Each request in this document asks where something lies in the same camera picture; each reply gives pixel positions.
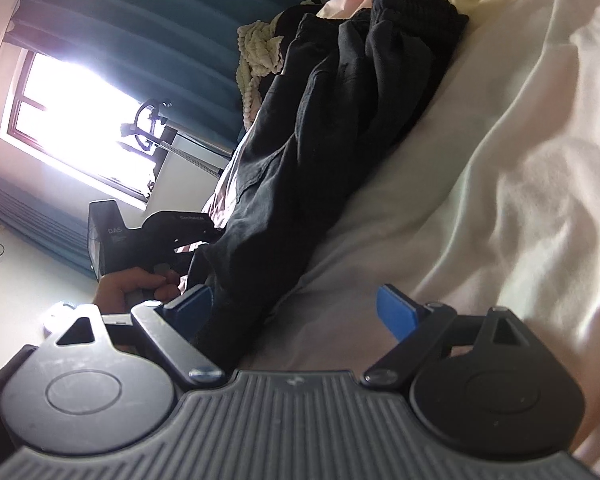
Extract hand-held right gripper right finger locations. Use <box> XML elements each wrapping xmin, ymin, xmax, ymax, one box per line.
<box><xmin>361</xmin><ymin>283</ymin><xmax>552</xmax><ymax>389</ymax></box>

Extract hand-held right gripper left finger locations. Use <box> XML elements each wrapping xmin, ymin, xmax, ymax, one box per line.
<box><xmin>54</xmin><ymin>283</ymin><xmax>227</xmax><ymax>389</ymax></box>

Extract black drawstring pants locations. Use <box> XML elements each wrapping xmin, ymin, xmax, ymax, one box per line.
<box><xmin>182</xmin><ymin>6</ymin><xmax>457</xmax><ymax>369</ymax></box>

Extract person's left hand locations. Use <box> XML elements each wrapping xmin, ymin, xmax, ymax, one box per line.
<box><xmin>91</xmin><ymin>266</ymin><xmax>182</xmax><ymax>317</ymax></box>

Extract narrow blue curtain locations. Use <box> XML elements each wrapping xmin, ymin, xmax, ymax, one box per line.
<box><xmin>0</xmin><ymin>171</ymin><xmax>102</xmax><ymax>279</ymax></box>

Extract garment steamer stand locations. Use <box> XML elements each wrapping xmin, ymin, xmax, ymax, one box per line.
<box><xmin>119</xmin><ymin>99</ymin><xmax>232</xmax><ymax>177</ymax></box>

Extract dark framed window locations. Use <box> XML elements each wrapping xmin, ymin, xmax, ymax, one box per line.
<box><xmin>0</xmin><ymin>49</ymin><xmax>169</xmax><ymax>204</ymax></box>

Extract pastel duvet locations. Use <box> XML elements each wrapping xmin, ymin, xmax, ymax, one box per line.
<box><xmin>200</xmin><ymin>0</ymin><xmax>600</xmax><ymax>477</ymax></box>

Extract wide blue curtain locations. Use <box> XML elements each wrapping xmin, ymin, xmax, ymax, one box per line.
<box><xmin>9</xmin><ymin>0</ymin><xmax>332</xmax><ymax>157</ymax></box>

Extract cream knitted blanket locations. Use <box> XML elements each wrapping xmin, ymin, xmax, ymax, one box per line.
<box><xmin>235</xmin><ymin>19</ymin><xmax>292</xmax><ymax>129</ymax></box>

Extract dark fluffy clothing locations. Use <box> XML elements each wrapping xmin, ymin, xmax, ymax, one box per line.
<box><xmin>271</xmin><ymin>6</ymin><xmax>305</xmax><ymax>61</ymax></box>

